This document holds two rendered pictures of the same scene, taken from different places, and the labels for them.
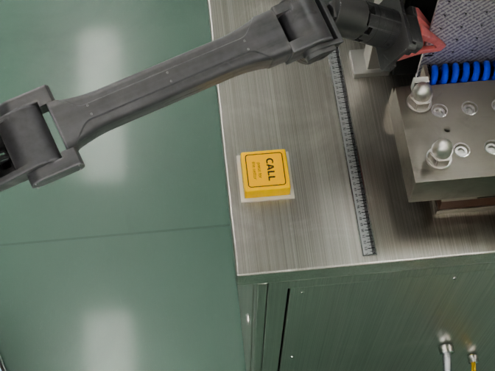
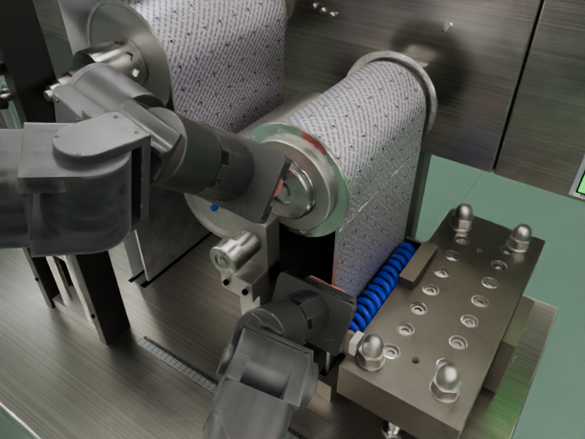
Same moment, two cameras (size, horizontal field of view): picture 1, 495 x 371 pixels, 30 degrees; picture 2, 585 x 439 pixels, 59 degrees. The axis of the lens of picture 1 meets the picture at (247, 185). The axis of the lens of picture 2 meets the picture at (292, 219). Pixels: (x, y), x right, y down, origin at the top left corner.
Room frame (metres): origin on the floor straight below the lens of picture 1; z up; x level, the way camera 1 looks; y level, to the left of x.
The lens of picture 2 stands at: (0.56, 0.13, 1.59)
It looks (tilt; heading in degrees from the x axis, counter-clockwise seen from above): 39 degrees down; 311
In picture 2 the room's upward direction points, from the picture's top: straight up
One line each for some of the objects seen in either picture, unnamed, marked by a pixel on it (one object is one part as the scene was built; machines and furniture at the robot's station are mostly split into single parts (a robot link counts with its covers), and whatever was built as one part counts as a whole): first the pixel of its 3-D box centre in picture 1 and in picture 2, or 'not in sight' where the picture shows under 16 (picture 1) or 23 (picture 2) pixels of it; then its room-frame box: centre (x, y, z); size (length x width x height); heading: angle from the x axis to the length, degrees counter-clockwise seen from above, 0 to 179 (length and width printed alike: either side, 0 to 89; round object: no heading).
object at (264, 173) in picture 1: (265, 173); not in sight; (0.69, -0.03, 0.91); 0.07 x 0.07 x 0.02; 7
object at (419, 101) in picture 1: (421, 94); (372, 348); (0.75, -0.25, 1.05); 0.04 x 0.04 x 0.04
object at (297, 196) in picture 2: not in sight; (285, 186); (0.88, -0.23, 1.25); 0.07 x 0.02 x 0.07; 7
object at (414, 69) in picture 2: not in sight; (387, 101); (0.91, -0.49, 1.25); 0.15 x 0.01 x 0.15; 7
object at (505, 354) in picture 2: not in sight; (510, 345); (0.63, -0.45, 0.96); 0.10 x 0.03 x 0.11; 97
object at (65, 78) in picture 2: not in sight; (69, 87); (1.12, -0.13, 1.33); 0.06 x 0.03 x 0.03; 97
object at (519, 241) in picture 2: not in sight; (521, 235); (0.69, -0.59, 1.05); 0.04 x 0.04 x 0.04
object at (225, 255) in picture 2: not in sight; (227, 257); (0.90, -0.16, 1.18); 0.04 x 0.02 x 0.04; 7
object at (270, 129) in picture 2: not in sight; (292, 181); (0.88, -0.24, 1.25); 0.15 x 0.01 x 0.15; 7
